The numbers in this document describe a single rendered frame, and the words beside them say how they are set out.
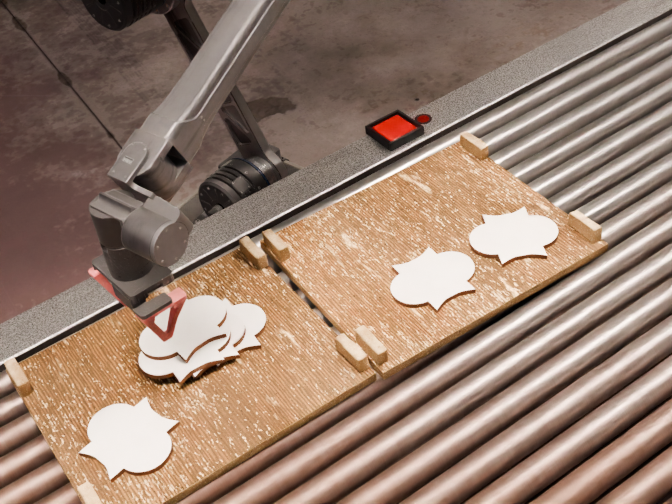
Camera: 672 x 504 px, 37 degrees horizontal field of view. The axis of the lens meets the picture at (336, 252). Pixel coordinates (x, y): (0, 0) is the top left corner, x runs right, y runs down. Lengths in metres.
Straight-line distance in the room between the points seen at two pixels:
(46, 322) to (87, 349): 0.12
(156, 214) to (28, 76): 2.96
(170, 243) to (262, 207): 0.50
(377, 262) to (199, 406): 0.36
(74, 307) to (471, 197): 0.65
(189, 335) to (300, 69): 2.45
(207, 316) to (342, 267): 0.23
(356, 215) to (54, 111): 2.40
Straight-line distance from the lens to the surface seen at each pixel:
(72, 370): 1.47
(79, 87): 3.97
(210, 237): 1.64
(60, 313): 1.60
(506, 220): 1.56
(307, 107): 3.55
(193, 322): 1.43
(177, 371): 1.38
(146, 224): 1.19
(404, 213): 1.59
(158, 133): 1.25
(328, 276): 1.50
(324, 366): 1.38
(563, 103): 1.86
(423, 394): 1.36
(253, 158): 2.69
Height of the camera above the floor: 1.96
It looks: 42 degrees down
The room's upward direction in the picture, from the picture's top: 9 degrees counter-clockwise
